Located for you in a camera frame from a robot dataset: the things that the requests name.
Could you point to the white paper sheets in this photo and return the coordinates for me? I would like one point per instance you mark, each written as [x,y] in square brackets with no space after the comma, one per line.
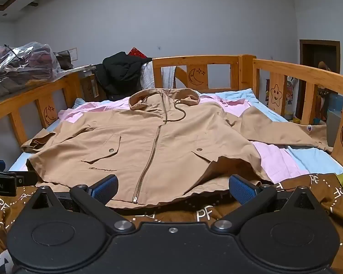
[80,69]

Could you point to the dark brown bag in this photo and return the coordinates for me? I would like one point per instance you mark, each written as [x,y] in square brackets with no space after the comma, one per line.
[63,60]

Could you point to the red paper item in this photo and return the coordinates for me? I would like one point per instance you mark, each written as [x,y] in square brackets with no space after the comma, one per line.
[137,52]

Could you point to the brown hanging bag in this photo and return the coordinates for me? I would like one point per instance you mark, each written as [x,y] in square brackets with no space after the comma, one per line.
[324,77]

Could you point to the clear plastic bag of clothes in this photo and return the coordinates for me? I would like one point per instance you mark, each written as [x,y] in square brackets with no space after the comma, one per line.
[23,65]

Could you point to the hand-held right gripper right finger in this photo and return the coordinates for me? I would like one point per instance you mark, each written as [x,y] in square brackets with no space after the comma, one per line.
[241,189]

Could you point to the framed wall certificate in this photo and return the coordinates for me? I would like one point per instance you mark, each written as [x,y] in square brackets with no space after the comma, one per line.
[73,54]

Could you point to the pale striped cloth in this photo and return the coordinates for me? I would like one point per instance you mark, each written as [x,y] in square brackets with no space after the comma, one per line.
[147,77]

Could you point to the tan hooded jacket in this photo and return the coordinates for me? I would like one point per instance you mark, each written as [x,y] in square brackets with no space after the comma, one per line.
[117,125]

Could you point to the pink floral bed sheet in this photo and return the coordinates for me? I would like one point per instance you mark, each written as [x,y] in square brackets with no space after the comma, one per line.
[274,159]

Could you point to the wooden bed frame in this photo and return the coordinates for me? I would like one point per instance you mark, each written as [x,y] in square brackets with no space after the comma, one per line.
[303,71]

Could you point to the light blue bed sheet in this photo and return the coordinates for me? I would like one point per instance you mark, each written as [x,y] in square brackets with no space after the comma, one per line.
[311,159]

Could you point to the brown printed blanket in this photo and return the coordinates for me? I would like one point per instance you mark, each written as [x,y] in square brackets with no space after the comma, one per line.
[328,188]

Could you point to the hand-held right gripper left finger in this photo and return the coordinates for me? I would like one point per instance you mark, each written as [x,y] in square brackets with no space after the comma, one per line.
[104,189]

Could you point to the blue water bottle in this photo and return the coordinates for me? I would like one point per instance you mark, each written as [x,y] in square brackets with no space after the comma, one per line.
[336,105]

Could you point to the black puffer jacket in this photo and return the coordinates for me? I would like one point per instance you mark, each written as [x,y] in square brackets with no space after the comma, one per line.
[120,74]

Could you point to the dark wooden door frame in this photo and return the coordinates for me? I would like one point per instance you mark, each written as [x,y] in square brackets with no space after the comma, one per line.
[304,62]

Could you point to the white appliance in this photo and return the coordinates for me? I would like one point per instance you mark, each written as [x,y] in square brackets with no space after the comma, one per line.
[333,131]

